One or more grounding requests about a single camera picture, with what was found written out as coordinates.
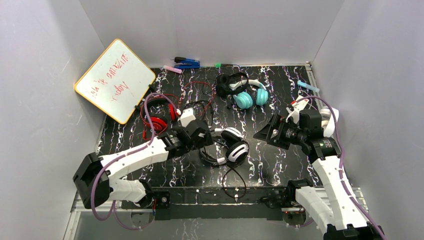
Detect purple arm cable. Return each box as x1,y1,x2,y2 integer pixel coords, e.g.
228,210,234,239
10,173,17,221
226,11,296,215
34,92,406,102
90,92,181,231
299,96,388,240

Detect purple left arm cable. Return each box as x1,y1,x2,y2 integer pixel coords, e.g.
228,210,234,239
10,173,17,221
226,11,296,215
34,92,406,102
90,92,181,231

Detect yellow framed whiteboard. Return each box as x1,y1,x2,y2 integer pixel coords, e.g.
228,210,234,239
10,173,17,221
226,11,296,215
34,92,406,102
74,38,156,124

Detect light blue marker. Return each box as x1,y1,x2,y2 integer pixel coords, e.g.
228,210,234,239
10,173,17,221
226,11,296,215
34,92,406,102
297,80,320,93

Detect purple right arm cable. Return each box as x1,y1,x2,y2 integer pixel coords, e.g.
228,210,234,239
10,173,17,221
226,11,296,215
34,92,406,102
299,96,388,240

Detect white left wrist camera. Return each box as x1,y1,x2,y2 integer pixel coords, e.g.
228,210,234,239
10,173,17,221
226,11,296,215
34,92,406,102
179,107,196,127

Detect teal headphones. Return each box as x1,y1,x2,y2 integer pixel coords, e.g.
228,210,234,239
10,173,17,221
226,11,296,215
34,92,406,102
215,72,269,110

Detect pink marker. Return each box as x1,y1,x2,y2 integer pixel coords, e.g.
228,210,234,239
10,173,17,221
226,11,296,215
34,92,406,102
163,65,183,74

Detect green capped marker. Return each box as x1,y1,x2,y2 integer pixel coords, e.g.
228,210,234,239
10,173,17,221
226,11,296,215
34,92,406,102
214,63,239,68

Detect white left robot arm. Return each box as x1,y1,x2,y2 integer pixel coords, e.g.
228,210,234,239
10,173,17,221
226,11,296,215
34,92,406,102
72,119,213,209

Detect red headphones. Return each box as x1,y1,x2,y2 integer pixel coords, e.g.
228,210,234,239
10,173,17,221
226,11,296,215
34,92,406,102
140,81,216,142

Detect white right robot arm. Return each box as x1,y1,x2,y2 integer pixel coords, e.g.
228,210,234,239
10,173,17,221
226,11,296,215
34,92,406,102
253,109,385,240

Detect blue stapler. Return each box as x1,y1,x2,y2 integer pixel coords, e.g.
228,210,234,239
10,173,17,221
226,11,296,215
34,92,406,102
173,56,201,70

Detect black and white headphones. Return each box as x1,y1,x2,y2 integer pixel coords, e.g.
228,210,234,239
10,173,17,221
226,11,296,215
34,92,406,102
198,127,250,200

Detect white beige headphones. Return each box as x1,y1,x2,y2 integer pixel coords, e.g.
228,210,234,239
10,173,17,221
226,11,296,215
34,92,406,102
319,106,340,137

